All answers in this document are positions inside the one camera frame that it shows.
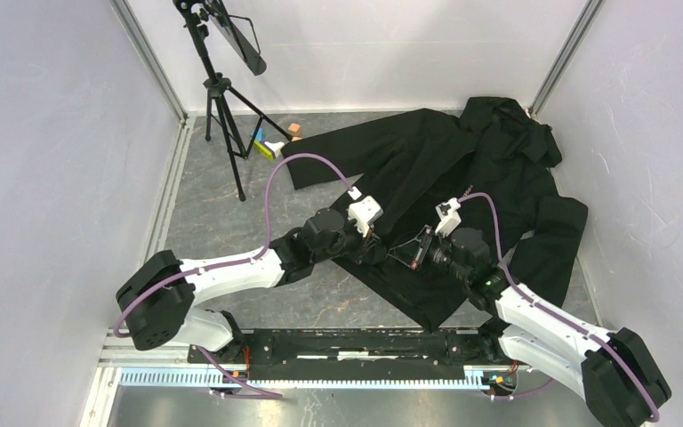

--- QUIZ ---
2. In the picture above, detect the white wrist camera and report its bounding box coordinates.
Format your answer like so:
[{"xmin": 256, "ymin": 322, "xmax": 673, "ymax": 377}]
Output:
[
  {"xmin": 435, "ymin": 197, "xmax": 462, "ymax": 238},
  {"xmin": 347, "ymin": 186, "xmax": 383, "ymax": 238}
]

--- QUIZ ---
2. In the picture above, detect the black panel on tripod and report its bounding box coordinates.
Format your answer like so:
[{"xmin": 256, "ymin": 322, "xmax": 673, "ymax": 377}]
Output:
[{"xmin": 204, "ymin": 1, "xmax": 267, "ymax": 76}]

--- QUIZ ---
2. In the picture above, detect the yellow purple white toy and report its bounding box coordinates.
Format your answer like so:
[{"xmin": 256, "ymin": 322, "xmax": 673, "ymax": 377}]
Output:
[{"xmin": 253, "ymin": 141, "xmax": 286, "ymax": 161}]

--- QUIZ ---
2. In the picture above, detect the black jacket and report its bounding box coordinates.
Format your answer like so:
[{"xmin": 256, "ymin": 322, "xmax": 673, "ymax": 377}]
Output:
[{"xmin": 283, "ymin": 97, "xmax": 588, "ymax": 306}]

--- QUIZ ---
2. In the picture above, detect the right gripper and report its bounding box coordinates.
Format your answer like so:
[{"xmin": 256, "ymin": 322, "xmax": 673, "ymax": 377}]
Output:
[{"xmin": 389, "ymin": 224, "xmax": 470, "ymax": 283}]

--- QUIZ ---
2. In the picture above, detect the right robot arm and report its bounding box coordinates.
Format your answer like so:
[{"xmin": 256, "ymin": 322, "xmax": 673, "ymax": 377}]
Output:
[{"xmin": 389, "ymin": 226, "xmax": 672, "ymax": 426}]

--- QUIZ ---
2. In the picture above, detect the blue block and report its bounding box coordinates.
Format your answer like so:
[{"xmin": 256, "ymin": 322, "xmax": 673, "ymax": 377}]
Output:
[{"xmin": 251, "ymin": 127, "xmax": 265, "ymax": 143}]

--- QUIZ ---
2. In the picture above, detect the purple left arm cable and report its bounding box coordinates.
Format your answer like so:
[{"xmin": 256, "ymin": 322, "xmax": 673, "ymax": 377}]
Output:
[{"xmin": 111, "ymin": 153, "xmax": 361, "ymax": 340}]

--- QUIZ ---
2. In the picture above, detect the black tripod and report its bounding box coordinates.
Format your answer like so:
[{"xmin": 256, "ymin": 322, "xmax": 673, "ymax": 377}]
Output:
[{"xmin": 173, "ymin": 0, "xmax": 293, "ymax": 202}]

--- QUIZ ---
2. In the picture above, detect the orange cube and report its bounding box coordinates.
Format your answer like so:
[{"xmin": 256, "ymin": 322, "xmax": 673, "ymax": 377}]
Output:
[{"xmin": 287, "ymin": 123, "xmax": 301, "ymax": 137}]

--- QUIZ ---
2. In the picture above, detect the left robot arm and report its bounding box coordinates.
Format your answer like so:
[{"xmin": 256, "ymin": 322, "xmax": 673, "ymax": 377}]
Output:
[{"xmin": 115, "ymin": 197, "xmax": 382, "ymax": 363}]

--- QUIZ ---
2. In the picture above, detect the white toothed cable strip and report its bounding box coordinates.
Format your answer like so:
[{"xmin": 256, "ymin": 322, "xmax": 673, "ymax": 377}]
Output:
[{"xmin": 118, "ymin": 367, "xmax": 516, "ymax": 391}]

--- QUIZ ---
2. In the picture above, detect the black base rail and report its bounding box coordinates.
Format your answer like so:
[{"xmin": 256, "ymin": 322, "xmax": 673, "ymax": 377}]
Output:
[{"xmin": 213, "ymin": 327, "xmax": 513, "ymax": 381}]

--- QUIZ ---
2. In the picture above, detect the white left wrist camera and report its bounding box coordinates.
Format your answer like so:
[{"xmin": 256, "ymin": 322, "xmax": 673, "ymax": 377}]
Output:
[{"xmin": 347, "ymin": 186, "xmax": 383, "ymax": 238}]

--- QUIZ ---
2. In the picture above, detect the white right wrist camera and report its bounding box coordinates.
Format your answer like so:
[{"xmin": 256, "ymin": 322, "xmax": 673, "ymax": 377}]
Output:
[{"xmin": 435, "ymin": 197, "xmax": 462, "ymax": 238}]

